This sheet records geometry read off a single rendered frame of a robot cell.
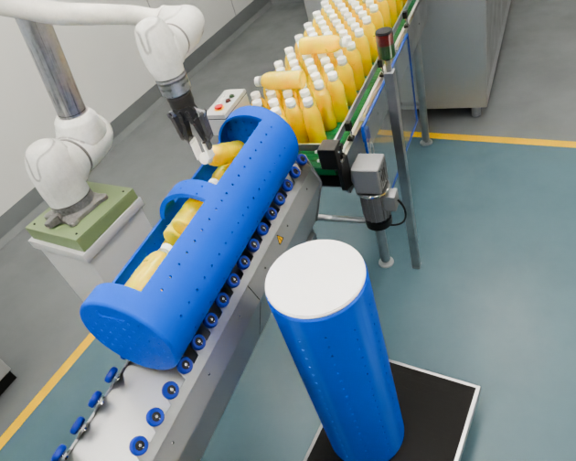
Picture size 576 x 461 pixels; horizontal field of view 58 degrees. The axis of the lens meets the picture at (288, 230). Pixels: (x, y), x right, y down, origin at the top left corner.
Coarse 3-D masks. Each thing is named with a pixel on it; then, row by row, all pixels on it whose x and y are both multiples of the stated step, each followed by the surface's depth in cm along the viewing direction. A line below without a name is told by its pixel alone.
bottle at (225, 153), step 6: (222, 144) 173; (228, 144) 175; (234, 144) 177; (240, 144) 180; (216, 150) 168; (222, 150) 170; (228, 150) 172; (234, 150) 175; (216, 156) 168; (222, 156) 169; (228, 156) 172; (234, 156) 175; (210, 162) 168; (216, 162) 169; (222, 162) 171; (228, 162) 174
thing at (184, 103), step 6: (180, 96) 150; (186, 96) 150; (192, 96) 153; (168, 102) 152; (174, 102) 150; (180, 102) 150; (186, 102) 151; (192, 102) 152; (174, 108) 152; (180, 108) 151; (186, 108) 154; (192, 108) 153; (192, 114) 154; (186, 120) 157
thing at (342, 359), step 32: (288, 320) 134; (320, 320) 130; (352, 320) 134; (320, 352) 140; (352, 352) 141; (384, 352) 157; (320, 384) 152; (352, 384) 150; (384, 384) 161; (320, 416) 174; (352, 416) 162; (384, 416) 169; (352, 448) 178; (384, 448) 180
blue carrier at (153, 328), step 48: (288, 144) 175; (192, 192) 148; (240, 192) 154; (144, 240) 156; (192, 240) 138; (240, 240) 152; (96, 288) 130; (144, 288) 127; (192, 288) 133; (96, 336) 139; (144, 336) 127; (192, 336) 136
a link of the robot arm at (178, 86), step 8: (184, 72) 147; (168, 80) 145; (176, 80) 145; (184, 80) 147; (160, 88) 147; (168, 88) 146; (176, 88) 147; (184, 88) 148; (168, 96) 149; (176, 96) 148
